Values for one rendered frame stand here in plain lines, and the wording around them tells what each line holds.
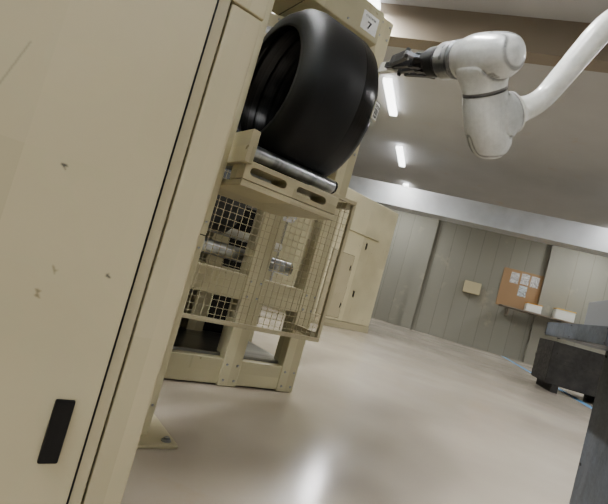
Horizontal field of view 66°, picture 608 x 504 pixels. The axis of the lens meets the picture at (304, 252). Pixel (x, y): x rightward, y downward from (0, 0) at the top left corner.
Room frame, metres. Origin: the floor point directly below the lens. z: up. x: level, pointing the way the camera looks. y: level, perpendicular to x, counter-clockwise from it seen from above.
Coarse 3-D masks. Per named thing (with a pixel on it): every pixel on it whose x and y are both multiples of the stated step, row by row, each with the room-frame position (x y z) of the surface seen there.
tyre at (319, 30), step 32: (288, 32) 1.63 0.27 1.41; (320, 32) 1.34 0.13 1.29; (352, 32) 1.47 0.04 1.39; (256, 64) 1.66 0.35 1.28; (288, 64) 1.75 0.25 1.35; (320, 64) 1.32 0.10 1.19; (352, 64) 1.37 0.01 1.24; (256, 96) 1.78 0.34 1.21; (288, 96) 1.36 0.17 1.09; (320, 96) 1.33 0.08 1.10; (352, 96) 1.38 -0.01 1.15; (256, 128) 1.79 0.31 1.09; (288, 128) 1.37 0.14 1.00; (320, 128) 1.38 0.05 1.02; (352, 128) 1.42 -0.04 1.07; (320, 160) 1.47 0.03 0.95
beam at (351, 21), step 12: (276, 0) 1.84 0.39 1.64; (288, 0) 1.81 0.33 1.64; (300, 0) 1.79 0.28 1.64; (312, 0) 1.77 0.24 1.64; (324, 0) 1.79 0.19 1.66; (336, 0) 1.82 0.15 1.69; (348, 0) 1.85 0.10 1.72; (360, 0) 1.88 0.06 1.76; (276, 12) 1.93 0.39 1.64; (288, 12) 1.90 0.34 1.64; (336, 12) 1.83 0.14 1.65; (348, 12) 1.86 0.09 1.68; (360, 12) 1.89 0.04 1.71; (372, 12) 1.93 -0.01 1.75; (348, 24) 1.87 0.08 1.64; (360, 36) 1.93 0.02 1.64; (372, 36) 1.95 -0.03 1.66
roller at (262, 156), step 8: (256, 152) 1.36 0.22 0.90; (264, 152) 1.37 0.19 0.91; (272, 152) 1.40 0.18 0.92; (256, 160) 1.38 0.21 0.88; (264, 160) 1.38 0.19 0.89; (272, 160) 1.39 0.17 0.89; (280, 160) 1.41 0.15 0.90; (288, 160) 1.43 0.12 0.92; (272, 168) 1.42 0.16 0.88; (280, 168) 1.42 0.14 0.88; (288, 168) 1.43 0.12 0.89; (296, 168) 1.44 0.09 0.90; (304, 168) 1.47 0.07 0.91; (296, 176) 1.46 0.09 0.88; (304, 176) 1.47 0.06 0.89; (312, 176) 1.48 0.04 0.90; (320, 176) 1.50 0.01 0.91; (312, 184) 1.50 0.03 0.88; (320, 184) 1.51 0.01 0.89; (328, 184) 1.52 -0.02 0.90; (336, 184) 1.54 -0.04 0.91; (328, 192) 1.55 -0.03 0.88
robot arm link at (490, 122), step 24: (600, 24) 1.04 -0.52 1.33; (576, 48) 1.06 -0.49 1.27; (600, 48) 1.06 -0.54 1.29; (552, 72) 1.09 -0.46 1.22; (576, 72) 1.07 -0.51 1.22; (504, 96) 1.04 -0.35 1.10; (528, 96) 1.09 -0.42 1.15; (552, 96) 1.09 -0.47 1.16; (480, 120) 1.06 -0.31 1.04; (504, 120) 1.06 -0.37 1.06; (480, 144) 1.10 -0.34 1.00; (504, 144) 1.09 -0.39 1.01
